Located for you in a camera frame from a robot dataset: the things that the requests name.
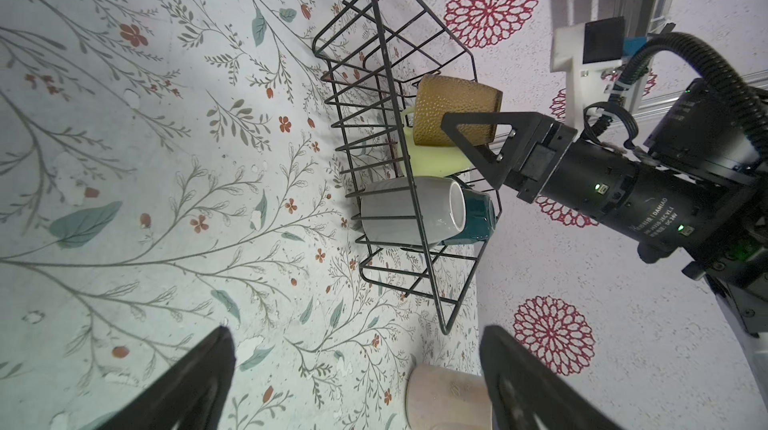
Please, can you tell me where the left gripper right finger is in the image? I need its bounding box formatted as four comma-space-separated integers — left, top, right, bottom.
479, 325, 620, 430

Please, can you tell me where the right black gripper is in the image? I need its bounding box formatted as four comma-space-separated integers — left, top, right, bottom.
441, 112, 577, 203

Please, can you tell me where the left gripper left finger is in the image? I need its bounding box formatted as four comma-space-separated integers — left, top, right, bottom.
99, 326, 236, 429

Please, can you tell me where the dark green mug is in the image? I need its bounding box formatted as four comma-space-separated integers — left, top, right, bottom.
442, 183, 497, 245

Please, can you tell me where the light green mug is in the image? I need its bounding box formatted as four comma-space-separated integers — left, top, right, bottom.
401, 107, 473, 177

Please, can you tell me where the black wire dish rack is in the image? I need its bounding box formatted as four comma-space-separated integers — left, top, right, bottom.
312, 0, 502, 333

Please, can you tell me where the pink purple mug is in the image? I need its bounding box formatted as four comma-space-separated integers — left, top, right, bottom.
405, 364, 493, 430

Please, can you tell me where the cream grey mug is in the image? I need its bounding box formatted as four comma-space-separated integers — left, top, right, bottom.
360, 176, 466, 246

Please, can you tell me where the amber glass cup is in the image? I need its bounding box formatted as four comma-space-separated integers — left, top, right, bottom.
413, 75, 503, 147

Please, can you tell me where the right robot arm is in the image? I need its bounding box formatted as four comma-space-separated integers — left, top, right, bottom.
441, 79, 767, 391

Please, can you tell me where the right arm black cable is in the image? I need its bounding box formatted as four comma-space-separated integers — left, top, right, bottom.
584, 32, 768, 155

